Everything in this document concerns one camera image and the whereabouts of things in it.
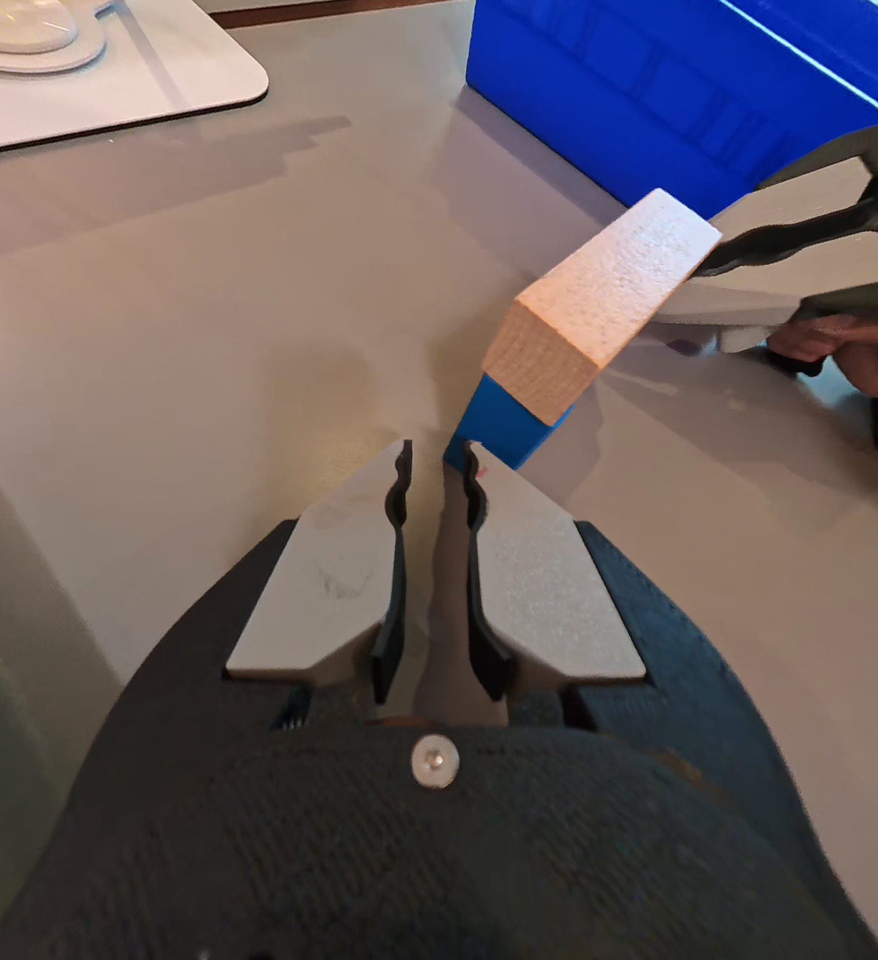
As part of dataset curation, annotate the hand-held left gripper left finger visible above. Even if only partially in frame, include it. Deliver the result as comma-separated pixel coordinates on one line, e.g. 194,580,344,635
225,439,415,706

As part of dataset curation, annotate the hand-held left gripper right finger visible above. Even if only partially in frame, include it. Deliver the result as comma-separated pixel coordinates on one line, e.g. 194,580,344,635
463,441,647,702

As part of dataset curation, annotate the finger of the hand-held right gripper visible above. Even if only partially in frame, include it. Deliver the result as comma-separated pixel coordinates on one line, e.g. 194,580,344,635
655,231,878,355
697,157,878,277

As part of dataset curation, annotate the blue plastic bin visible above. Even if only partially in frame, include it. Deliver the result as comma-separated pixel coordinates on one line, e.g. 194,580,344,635
466,0,878,220

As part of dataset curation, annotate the blue rectangular wooden block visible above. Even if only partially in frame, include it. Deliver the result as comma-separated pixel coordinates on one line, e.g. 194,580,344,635
443,372,575,472

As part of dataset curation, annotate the natural wooden arch block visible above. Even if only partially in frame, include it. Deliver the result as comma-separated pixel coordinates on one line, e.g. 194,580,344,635
481,187,724,427

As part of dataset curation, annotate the person's right hand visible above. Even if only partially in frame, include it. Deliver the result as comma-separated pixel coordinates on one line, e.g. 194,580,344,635
767,315,878,415

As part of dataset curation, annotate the white document stand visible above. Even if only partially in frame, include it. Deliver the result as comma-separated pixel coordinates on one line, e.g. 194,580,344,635
0,0,270,159

